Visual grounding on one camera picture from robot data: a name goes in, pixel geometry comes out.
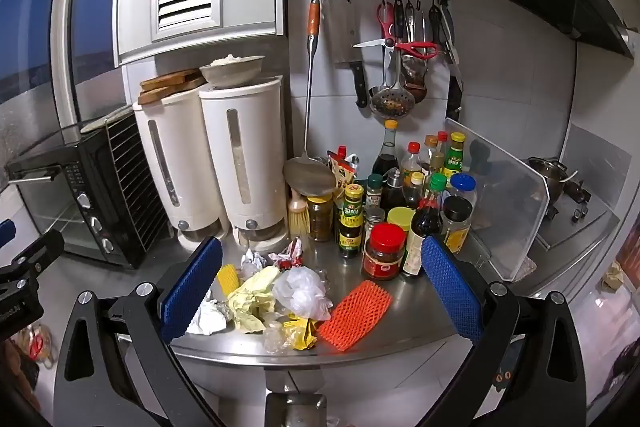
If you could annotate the square steel bin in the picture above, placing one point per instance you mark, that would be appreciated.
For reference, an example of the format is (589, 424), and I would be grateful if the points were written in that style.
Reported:
(300, 412)

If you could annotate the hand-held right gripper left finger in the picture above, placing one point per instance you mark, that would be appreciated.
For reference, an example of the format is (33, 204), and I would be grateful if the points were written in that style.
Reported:
(192, 289)

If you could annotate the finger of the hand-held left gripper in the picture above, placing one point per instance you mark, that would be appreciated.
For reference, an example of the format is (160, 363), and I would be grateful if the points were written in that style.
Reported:
(37, 252)

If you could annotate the black range hood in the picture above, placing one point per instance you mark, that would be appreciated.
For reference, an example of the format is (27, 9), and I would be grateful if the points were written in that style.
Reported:
(575, 7)

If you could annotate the clear plastic wrap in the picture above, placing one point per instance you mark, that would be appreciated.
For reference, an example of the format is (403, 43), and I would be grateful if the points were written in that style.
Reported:
(276, 341)

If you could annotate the red white candy wrapper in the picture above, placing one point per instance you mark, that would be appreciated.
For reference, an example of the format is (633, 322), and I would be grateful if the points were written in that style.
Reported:
(287, 254)

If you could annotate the black toaster oven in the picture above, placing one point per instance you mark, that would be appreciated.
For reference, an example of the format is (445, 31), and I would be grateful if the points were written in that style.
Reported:
(75, 199)

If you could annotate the steel ladle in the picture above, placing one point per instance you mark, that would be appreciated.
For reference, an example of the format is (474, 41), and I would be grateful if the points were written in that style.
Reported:
(415, 82)

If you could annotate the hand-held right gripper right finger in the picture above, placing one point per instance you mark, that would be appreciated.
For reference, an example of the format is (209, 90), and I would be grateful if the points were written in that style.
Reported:
(450, 289)

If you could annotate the silver foil wrapper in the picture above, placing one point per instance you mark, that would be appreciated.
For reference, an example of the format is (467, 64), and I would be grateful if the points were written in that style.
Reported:
(252, 263)

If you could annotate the gas stove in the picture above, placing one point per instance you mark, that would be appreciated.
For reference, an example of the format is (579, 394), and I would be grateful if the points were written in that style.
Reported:
(575, 222)

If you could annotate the white rice dispenser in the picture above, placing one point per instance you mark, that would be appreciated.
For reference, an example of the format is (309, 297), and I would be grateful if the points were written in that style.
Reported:
(250, 147)
(172, 157)

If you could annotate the wooden cutting board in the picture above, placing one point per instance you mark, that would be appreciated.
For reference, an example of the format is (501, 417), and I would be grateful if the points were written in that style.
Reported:
(172, 78)
(160, 93)

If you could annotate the steel skimmer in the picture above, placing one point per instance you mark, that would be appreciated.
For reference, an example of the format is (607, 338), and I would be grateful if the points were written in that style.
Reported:
(390, 102)

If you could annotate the red white seasoning pouch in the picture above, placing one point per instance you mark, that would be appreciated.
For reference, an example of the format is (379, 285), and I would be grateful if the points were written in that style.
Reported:
(342, 169)

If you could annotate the yellow foam fruit net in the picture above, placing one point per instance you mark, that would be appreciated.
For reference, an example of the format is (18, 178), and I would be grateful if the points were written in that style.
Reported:
(227, 279)

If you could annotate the white tissue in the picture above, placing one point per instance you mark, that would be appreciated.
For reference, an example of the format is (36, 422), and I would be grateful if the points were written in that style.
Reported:
(207, 322)

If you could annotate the black kitchen tongs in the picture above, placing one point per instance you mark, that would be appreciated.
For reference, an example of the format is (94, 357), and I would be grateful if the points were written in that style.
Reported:
(447, 37)

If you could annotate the window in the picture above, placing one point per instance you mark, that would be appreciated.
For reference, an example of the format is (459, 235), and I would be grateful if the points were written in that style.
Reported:
(50, 7)

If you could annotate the yellow bristle brush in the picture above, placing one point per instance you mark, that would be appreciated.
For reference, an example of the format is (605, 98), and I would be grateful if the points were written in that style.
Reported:
(298, 219)

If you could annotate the clear stove splash guard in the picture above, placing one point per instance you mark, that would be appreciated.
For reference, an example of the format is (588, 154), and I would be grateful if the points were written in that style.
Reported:
(500, 197)

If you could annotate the yellow snack wrapper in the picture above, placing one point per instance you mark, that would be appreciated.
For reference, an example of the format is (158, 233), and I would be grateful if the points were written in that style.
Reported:
(300, 334)

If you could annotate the steel cleaver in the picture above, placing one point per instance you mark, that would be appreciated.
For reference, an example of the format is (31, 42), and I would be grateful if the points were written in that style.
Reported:
(342, 32)

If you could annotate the plastic bag with red contents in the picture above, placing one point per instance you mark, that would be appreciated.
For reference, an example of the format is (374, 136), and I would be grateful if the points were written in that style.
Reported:
(35, 344)

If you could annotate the pale yellow paper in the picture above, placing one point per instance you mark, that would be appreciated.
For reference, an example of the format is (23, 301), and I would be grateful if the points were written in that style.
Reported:
(250, 299)

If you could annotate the cluster of condiment bottles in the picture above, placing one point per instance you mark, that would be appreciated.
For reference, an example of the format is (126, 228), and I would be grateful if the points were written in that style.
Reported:
(395, 217)

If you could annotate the grey bowl of rice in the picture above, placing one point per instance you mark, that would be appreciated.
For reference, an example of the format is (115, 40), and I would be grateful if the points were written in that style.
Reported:
(232, 69)

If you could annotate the steel cooking pot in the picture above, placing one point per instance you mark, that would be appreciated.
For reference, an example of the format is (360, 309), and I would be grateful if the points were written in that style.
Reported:
(547, 179)

